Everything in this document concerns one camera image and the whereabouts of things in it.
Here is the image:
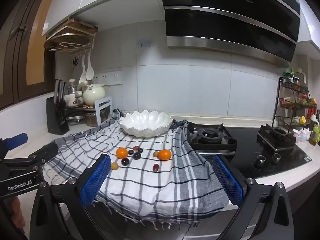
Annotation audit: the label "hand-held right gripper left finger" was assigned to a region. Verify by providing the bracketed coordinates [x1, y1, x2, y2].
[29, 154, 112, 240]

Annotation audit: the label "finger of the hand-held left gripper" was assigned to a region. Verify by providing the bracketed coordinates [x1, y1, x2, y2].
[0, 133, 28, 157]
[27, 142, 59, 166]

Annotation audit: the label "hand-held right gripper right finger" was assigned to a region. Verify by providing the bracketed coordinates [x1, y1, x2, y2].
[212, 154, 294, 240]

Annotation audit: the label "white scalloped bowl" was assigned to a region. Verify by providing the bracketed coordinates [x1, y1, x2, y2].
[119, 110, 173, 138]

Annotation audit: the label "person's left hand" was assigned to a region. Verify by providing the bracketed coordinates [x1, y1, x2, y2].
[5, 196, 26, 228]

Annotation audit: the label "black glass gas hob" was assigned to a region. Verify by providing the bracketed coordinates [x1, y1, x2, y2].
[187, 122, 312, 179]

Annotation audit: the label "black knife block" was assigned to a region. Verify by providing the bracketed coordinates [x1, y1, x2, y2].
[46, 97, 70, 135]

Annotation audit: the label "steel tray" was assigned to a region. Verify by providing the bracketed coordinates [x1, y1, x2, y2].
[66, 116, 87, 126]

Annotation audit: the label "grey checked kitchen cloth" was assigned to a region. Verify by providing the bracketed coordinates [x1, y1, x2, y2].
[41, 119, 233, 231]

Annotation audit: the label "black stove burner grate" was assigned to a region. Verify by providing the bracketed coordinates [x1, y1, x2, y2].
[188, 123, 237, 152]
[257, 124, 297, 152]

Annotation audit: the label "glass jar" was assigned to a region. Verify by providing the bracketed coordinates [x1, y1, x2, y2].
[86, 110, 110, 127]

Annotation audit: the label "white enamel pot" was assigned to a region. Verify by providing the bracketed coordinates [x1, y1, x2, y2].
[65, 90, 84, 107]

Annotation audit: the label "white metal rack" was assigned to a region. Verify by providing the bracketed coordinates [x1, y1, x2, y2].
[94, 96, 112, 125]

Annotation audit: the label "cream ceramic teapot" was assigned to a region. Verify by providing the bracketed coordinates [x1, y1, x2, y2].
[82, 83, 106, 105]

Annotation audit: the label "hanging white spoons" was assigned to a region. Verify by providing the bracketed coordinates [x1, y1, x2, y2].
[78, 52, 87, 84]

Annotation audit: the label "round wooden cutting board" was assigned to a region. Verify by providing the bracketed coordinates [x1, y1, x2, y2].
[44, 31, 92, 51]

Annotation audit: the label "green cap bottle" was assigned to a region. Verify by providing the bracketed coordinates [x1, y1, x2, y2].
[283, 68, 295, 83]

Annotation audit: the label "white plastic jug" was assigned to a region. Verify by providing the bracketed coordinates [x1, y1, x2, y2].
[295, 67, 307, 88]

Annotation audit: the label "rectangular wooden cutting board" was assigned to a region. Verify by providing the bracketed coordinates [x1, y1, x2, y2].
[54, 18, 98, 37]

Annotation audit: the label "black range hood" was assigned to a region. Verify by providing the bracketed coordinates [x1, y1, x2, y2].
[160, 0, 300, 68]

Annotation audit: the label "brown wooden window frame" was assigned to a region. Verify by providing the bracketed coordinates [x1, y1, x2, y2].
[0, 0, 63, 110]

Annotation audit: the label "black wire spice rack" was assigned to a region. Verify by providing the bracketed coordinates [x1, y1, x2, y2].
[272, 77, 313, 134]

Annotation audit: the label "white wall rack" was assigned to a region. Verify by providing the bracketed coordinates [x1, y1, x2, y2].
[44, 17, 98, 55]

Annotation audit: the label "clear wall hook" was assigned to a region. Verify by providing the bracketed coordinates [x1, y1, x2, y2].
[136, 38, 153, 48]

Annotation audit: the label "white wall cabinet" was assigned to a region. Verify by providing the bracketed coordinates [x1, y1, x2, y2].
[296, 2, 320, 53]
[41, 0, 165, 37]

